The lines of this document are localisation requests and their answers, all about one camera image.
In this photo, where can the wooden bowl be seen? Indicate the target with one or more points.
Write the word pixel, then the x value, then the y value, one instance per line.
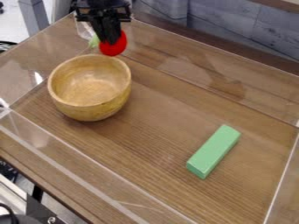
pixel 90 87

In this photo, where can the black metal bracket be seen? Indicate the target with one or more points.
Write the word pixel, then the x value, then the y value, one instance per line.
pixel 38 211

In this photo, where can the clear acrylic tray enclosure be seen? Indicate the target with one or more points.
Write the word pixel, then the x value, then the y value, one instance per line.
pixel 118 171

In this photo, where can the red fruit with green stem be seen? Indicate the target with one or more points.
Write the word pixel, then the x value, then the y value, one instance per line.
pixel 106 48

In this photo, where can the grey post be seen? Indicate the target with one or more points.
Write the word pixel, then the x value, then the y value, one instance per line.
pixel 34 15

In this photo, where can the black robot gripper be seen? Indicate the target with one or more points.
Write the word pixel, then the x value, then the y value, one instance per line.
pixel 103 14

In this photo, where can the green rectangular block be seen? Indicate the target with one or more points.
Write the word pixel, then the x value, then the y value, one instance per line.
pixel 206 158

